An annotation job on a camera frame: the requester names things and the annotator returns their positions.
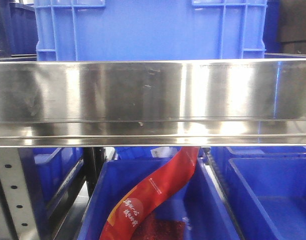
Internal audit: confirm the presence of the blue bin behind right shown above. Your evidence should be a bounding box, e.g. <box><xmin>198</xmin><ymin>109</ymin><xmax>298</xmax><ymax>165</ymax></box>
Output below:
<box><xmin>210</xmin><ymin>146</ymin><xmax>306</xmax><ymax>173</ymax></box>

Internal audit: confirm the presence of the blue bin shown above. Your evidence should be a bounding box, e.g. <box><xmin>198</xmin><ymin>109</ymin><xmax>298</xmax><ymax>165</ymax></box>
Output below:
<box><xmin>33</xmin><ymin>147</ymin><xmax>83</xmax><ymax>202</ymax></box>
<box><xmin>77</xmin><ymin>158</ymin><xmax>239</xmax><ymax>240</ymax></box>
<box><xmin>210</xmin><ymin>146</ymin><xmax>306</xmax><ymax>173</ymax></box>
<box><xmin>227</xmin><ymin>158</ymin><xmax>306</xmax><ymax>240</ymax></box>

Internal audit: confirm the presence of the blue bin centre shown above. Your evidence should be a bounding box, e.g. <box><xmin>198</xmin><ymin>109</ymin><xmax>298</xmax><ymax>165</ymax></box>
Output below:
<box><xmin>77</xmin><ymin>158</ymin><xmax>239</xmax><ymax>240</ymax></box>

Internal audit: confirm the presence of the blue bin lower left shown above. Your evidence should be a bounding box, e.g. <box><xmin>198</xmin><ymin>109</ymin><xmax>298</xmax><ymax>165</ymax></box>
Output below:
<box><xmin>33</xmin><ymin>147</ymin><xmax>83</xmax><ymax>202</ymax></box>

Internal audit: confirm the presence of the red printed snack bag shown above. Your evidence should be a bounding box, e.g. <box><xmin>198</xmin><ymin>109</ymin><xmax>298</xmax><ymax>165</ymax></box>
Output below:
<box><xmin>99</xmin><ymin>146</ymin><xmax>200</xmax><ymax>240</ymax></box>

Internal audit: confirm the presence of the dark red mesh packet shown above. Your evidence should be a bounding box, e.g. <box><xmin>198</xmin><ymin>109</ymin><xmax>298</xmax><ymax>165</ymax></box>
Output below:
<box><xmin>131</xmin><ymin>213</ymin><xmax>186</xmax><ymax>240</ymax></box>

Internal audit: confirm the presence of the large light blue crate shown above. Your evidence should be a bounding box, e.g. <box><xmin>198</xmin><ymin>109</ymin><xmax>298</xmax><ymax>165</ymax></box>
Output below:
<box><xmin>34</xmin><ymin>0</ymin><xmax>267</xmax><ymax>61</ymax></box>

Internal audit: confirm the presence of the dark blue crate upper left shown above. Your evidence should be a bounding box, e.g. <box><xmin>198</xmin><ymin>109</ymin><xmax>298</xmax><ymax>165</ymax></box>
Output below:
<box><xmin>0</xmin><ymin>0</ymin><xmax>38</xmax><ymax>58</ymax></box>

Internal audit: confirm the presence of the perforated grey metal upright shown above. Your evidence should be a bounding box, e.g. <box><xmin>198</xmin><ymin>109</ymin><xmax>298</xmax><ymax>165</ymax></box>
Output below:
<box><xmin>0</xmin><ymin>148</ymin><xmax>40</xmax><ymax>240</ymax></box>

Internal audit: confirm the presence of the stainless steel rail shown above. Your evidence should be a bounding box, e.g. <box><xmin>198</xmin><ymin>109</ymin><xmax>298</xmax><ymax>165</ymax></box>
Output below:
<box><xmin>0</xmin><ymin>58</ymin><xmax>306</xmax><ymax>147</ymax></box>

